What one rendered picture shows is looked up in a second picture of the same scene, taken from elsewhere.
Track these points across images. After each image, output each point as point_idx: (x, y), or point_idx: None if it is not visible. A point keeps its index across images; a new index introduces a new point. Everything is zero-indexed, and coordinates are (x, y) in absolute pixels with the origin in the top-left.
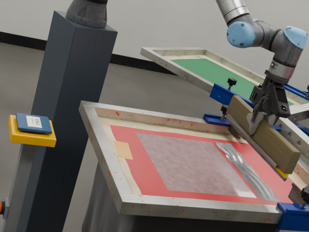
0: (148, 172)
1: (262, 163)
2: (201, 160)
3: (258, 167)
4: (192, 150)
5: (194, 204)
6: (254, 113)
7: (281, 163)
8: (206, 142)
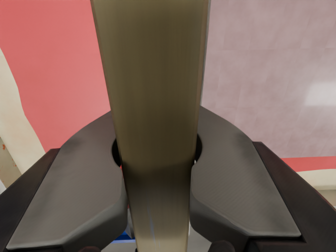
0: None
1: (74, 101)
2: (281, 71)
3: (99, 71)
4: (275, 114)
5: None
6: (332, 210)
7: None
8: None
